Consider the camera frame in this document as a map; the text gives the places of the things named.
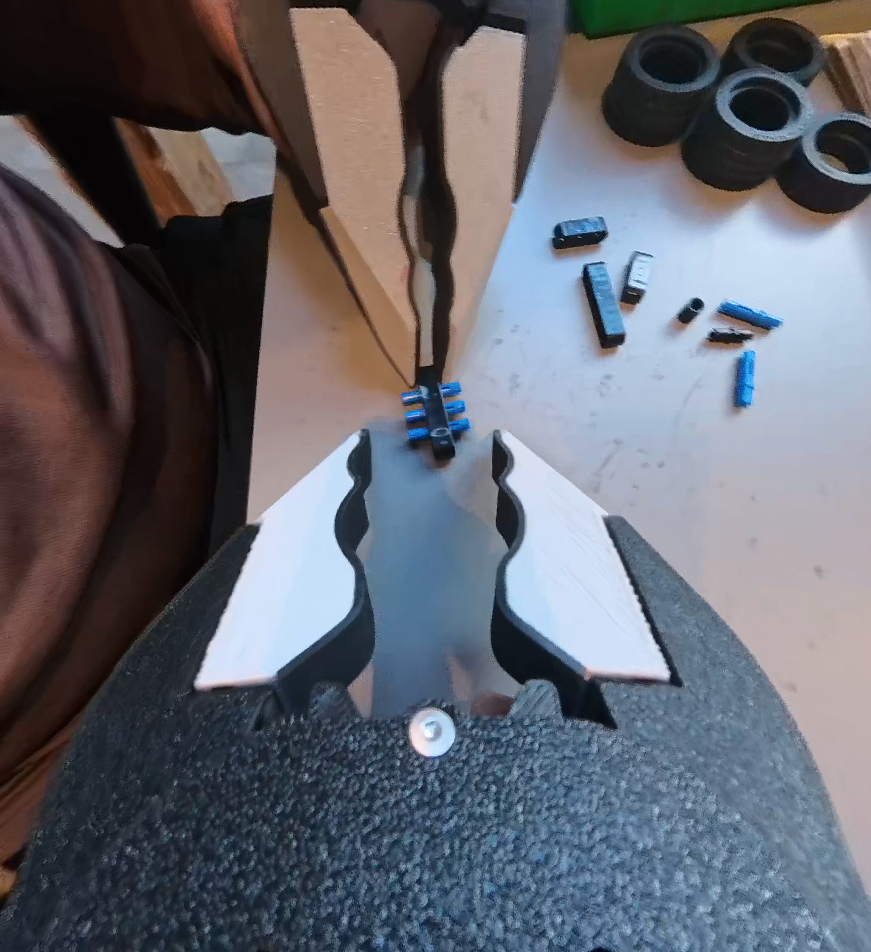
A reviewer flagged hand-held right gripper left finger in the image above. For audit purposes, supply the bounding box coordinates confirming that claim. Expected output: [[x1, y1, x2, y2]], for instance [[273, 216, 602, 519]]
[[193, 429, 374, 715]]

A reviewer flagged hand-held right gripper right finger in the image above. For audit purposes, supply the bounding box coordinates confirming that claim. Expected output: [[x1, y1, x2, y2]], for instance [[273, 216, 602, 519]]
[[491, 430, 673, 718]]

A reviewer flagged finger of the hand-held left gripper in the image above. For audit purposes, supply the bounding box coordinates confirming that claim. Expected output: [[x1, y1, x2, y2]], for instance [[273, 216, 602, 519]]
[[419, 26, 529, 379], [290, 7, 429, 380]]

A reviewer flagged small black toy brick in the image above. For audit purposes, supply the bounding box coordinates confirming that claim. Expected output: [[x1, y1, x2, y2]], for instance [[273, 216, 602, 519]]
[[620, 251, 655, 306], [552, 216, 609, 250]]

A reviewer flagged green plastic bin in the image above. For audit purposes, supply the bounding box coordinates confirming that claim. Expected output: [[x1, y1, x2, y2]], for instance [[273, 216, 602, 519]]
[[569, 0, 871, 38]]

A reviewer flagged long black toy beam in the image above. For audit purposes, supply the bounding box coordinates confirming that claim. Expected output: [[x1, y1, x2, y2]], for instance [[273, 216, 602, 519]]
[[416, 366, 457, 460], [581, 262, 626, 349]]

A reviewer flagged person's left forearm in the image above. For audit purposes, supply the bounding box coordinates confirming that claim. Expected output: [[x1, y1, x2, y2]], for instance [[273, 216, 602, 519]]
[[0, 0, 280, 142]]

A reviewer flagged grey desk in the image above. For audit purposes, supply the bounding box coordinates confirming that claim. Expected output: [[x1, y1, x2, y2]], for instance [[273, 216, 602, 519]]
[[245, 0, 871, 819]]

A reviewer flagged black rubber toy tire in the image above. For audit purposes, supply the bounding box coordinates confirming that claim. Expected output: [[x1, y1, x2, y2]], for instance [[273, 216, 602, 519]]
[[681, 67, 815, 193], [721, 17, 829, 86], [602, 24, 722, 148], [777, 112, 871, 215]]

